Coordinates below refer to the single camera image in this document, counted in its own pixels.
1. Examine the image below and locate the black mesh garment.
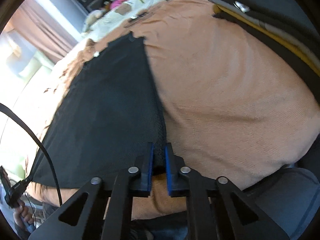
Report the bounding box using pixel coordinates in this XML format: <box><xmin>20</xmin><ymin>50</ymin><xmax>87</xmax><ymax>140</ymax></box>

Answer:
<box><xmin>33</xmin><ymin>34</ymin><xmax>167</xmax><ymax>189</ymax></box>

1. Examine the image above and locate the stack of folded clothes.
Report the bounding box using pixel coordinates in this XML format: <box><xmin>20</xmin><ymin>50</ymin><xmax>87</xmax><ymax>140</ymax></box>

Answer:
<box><xmin>209</xmin><ymin>0</ymin><xmax>319</xmax><ymax>100</ymax></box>

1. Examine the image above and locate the person's left hand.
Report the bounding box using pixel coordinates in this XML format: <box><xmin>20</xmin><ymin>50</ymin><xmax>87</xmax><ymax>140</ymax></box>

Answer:
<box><xmin>13</xmin><ymin>200</ymin><xmax>34</xmax><ymax>230</ymax></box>

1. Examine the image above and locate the orange brown bed blanket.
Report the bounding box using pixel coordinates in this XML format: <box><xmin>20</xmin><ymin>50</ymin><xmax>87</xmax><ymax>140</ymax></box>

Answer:
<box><xmin>24</xmin><ymin>0</ymin><xmax>320</xmax><ymax>221</ymax></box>

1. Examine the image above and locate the beige plush toy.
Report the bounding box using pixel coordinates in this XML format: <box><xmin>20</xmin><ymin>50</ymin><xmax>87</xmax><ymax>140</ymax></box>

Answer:
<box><xmin>84</xmin><ymin>9</ymin><xmax>106</xmax><ymax>26</ymax></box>

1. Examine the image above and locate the pink curtain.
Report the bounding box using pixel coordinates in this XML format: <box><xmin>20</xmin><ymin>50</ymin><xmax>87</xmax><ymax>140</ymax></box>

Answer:
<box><xmin>9</xmin><ymin>0</ymin><xmax>77</xmax><ymax>63</ymax></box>

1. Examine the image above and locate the cream patterned bed sheet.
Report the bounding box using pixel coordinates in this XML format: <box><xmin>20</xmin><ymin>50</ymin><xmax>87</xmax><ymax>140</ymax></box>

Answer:
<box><xmin>81</xmin><ymin>0</ymin><xmax>168</xmax><ymax>37</ymax></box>

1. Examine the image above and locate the black earphone cable device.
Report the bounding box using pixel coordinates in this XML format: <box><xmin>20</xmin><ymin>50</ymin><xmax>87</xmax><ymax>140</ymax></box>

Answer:
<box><xmin>124</xmin><ymin>11</ymin><xmax>149</xmax><ymax>28</ymax></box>

